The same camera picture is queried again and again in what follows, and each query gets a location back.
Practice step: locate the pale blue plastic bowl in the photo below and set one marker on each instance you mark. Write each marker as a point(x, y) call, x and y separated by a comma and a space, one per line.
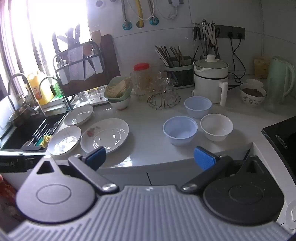
point(197, 106)
point(180, 129)

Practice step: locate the small white bowl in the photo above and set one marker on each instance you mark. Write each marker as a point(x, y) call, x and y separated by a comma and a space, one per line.
point(254, 81)

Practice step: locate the patterned ceramic bowl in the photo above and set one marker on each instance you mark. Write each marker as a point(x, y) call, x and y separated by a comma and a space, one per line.
point(252, 96)

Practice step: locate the large white plate red print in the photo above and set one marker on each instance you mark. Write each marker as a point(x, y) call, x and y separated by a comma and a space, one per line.
point(108, 132)

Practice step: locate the white electric cooking pot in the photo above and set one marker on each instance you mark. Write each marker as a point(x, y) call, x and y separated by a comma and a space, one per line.
point(210, 81)

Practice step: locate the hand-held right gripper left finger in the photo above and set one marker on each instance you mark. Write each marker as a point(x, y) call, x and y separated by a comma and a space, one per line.
point(97, 154)

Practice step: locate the window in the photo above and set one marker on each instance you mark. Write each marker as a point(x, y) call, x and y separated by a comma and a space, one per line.
point(46, 27)

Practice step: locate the curved grey faucet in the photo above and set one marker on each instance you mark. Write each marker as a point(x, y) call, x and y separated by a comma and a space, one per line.
point(46, 79)

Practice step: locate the cluster of glass cups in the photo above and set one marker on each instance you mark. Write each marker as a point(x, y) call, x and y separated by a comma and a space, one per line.
point(164, 84)

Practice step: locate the drain tray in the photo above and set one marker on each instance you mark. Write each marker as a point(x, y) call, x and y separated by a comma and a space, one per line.
point(97, 103)

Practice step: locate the green colander with noodles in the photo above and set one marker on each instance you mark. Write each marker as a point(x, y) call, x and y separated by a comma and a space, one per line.
point(116, 89)

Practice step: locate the black induction cooker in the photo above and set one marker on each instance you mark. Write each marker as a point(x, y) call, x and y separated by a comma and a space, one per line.
point(281, 136)

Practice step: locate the wooden spatula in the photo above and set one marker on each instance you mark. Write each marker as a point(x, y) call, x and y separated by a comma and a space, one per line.
point(96, 37)

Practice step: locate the white base cabinet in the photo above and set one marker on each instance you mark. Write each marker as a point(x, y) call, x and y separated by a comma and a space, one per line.
point(161, 172)

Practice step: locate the pale green electric kettle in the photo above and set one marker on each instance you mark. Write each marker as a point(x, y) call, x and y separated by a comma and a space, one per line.
point(277, 85)

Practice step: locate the yellow green sponge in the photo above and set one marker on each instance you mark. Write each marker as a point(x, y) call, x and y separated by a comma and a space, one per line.
point(46, 140)

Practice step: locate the tall grey faucet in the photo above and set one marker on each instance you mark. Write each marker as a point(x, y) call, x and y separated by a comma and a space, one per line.
point(13, 77)

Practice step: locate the clear jar red lid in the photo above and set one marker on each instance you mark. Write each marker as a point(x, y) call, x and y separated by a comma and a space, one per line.
point(141, 78)

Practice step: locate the plain white bowl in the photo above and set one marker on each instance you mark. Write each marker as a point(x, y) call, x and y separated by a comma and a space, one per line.
point(216, 127)

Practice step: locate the black slatted sink rack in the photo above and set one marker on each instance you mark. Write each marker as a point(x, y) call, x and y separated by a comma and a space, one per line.
point(42, 131)

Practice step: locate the green chopstick holder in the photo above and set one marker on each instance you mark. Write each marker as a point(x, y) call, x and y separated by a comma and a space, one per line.
point(179, 75)

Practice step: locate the textured steel cleaver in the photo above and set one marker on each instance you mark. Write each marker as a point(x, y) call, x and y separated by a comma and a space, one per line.
point(75, 63)

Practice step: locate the steel pot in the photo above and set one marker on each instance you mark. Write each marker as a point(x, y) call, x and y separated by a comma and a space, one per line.
point(19, 115)

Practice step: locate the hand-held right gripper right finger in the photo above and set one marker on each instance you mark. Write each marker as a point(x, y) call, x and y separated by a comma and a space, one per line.
point(203, 158)

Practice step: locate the white plastic container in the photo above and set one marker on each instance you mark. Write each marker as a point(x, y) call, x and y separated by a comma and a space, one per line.
point(3, 111)

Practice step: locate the red patterned cloth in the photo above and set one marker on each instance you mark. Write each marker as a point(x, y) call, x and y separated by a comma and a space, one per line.
point(7, 197)

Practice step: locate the green bottle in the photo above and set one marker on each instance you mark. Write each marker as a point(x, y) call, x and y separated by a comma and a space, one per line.
point(57, 89)

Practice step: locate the black wall outlet strip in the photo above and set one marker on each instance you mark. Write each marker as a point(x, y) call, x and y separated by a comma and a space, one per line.
point(233, 31)

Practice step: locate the yellow packet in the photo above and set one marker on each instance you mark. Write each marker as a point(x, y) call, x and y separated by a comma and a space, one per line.
point(261, 66)

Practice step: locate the white bowl under colander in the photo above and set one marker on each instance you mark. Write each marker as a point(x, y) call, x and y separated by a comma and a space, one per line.
point(120, 103)

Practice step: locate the black sink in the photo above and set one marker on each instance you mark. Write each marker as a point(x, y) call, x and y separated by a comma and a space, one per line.
point(20, 136)

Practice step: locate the yellow detergent bottle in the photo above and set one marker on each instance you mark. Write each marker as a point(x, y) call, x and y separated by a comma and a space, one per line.
point(41, 90)

